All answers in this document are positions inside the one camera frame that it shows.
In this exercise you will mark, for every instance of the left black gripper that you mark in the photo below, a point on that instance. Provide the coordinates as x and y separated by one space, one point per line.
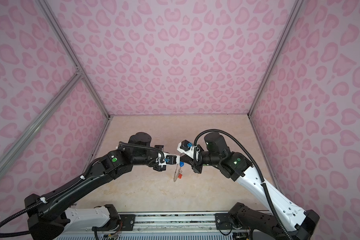
159 168

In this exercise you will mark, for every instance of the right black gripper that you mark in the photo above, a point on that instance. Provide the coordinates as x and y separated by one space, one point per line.
197 168

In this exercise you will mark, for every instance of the perforated metal ring disc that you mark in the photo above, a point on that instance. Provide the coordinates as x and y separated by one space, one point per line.
177 171

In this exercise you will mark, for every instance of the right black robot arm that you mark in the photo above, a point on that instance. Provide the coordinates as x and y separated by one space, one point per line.
221 150

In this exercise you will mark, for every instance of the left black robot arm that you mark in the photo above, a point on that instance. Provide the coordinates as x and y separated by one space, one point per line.
47 217

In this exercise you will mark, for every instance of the left diagonal aluminium strut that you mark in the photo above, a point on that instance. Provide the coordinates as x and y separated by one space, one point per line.
27 136

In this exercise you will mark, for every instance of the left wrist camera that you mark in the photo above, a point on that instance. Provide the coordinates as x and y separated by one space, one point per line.
169 159

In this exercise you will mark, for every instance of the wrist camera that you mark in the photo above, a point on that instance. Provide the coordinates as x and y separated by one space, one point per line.
169 159
187 150

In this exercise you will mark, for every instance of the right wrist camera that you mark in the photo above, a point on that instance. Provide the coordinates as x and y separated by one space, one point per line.
187 150

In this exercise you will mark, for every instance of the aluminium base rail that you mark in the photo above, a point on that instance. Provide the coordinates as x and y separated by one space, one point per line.
168 226

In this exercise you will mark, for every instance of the left corner aluminium post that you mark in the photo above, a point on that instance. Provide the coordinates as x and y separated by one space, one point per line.
68 48

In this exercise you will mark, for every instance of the corner aluminium post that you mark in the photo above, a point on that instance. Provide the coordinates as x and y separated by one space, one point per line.
68 48
285 34

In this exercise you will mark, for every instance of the right corner aluminium post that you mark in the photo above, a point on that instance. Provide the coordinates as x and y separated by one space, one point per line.
285 34

